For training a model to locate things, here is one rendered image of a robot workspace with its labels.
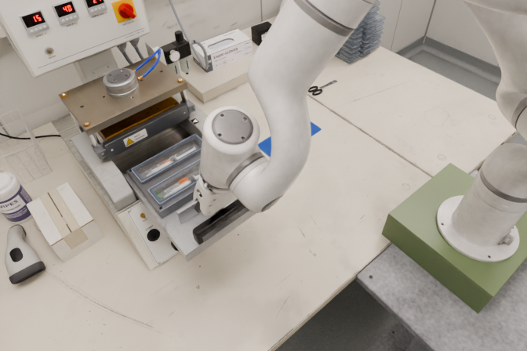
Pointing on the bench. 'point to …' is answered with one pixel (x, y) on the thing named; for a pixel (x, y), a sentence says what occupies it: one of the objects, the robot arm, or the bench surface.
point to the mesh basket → (29, 145)
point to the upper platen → (137, 118)
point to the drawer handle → (216, 220)
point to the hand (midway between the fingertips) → (216, 204)
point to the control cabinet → (73, 13)
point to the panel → (161, 248)
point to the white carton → (223, 49)
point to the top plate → (121, 93)
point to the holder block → (162, 180)
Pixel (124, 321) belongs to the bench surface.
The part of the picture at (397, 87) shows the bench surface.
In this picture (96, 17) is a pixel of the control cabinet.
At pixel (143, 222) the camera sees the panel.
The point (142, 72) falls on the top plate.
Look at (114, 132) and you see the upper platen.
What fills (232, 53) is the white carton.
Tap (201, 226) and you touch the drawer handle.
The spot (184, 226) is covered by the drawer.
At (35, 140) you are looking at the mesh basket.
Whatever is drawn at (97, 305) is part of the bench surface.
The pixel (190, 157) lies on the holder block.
